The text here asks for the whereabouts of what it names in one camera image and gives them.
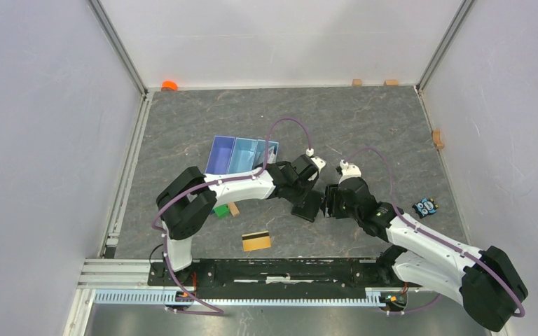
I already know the black card holder wallet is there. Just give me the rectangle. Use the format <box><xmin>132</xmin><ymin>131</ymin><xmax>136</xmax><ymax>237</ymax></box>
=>
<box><xmin>291</xmin><ymin>190</ymin><xmax>324</xmax><ymax>223</ymax></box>

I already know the gold credit card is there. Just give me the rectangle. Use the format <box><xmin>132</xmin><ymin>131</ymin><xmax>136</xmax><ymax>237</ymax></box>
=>
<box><xmin>242</xmin><ymin>230</ymin><xmax>272</xmax><ymax>252</ymax></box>

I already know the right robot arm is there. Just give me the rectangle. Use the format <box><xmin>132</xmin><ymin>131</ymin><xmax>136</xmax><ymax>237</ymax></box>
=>
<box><xmin>323</xmin><ymin>177</ymin><xmax>528</xmax><ymax>332</ymax></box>

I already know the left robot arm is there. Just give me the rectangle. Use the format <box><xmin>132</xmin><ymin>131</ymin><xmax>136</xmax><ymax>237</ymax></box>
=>
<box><xmin>153</xmin><ymin>154</ymin><xmax>326</xmax><ymax>286</ymax></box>

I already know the light blue bin with cards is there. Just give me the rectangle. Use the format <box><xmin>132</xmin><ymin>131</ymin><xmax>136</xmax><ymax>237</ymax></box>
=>
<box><xmin>252</xmin><ymin>139</ymin><xmax>279</xmax><ymax>168</ymax></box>

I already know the light blue middle bin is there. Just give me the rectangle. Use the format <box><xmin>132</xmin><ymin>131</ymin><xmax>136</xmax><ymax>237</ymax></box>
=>
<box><xmin>228</xmin><ymin>137</ymin><xmax>257</xmax><ymax>174</ymax></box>

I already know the green toy brick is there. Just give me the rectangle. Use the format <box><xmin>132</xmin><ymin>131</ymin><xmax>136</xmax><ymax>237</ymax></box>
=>
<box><xmin>214</xmin><ymin>204</ymin><xmax>231</xmax><ymax>218</ymax></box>

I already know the purple plastic bin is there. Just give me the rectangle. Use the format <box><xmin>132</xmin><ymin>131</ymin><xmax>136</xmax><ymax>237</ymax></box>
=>
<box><xmin>205</xmin><ymin>135</ymin><xmax>236</xmax><ymax>175</ymax></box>

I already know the blue owl toy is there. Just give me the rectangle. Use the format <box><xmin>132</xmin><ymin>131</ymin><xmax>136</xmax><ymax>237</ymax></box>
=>
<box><xmin>412</xmin><ymin>198</ymin><xmax>439</xmax><ymax>218</ymax></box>

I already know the wooden arch block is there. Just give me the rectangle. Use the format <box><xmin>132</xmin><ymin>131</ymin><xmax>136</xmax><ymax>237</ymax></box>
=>
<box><xmin>432</xmin><ymin>129</ymin><xmax>445</xmax><ymax>151</ymax></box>

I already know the orange round object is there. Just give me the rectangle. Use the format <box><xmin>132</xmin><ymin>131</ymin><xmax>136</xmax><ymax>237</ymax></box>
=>
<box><xmin>160</xmin><ymin>80</ymin><xmax>178</xmax><ymax>91</ymax></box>

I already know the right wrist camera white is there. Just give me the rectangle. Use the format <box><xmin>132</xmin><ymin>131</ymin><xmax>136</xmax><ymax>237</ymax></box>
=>
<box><xmin>336</xmin><ymin>160</ymin><xmax>361</xmax><ymax>184</ymax></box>

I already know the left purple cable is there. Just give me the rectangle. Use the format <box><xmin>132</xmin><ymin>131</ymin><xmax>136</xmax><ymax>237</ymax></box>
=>
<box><xmin>151</xmin><ymin>116</ymin><xmax>315</xmax><ymax>316</ymax></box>

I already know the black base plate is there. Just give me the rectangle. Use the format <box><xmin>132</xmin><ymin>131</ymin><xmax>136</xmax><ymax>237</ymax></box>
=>
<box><xmin>147</xmin><ymin>257</ymin><xmax>424</xmax><ymax>300</ymax></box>

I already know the aluminium frame rail left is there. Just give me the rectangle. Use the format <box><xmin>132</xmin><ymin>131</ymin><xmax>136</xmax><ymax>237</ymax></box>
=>
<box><xmin>63</xmin><ymin>1</ymin><xmax>153</xmax><ymax>335</ymax></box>

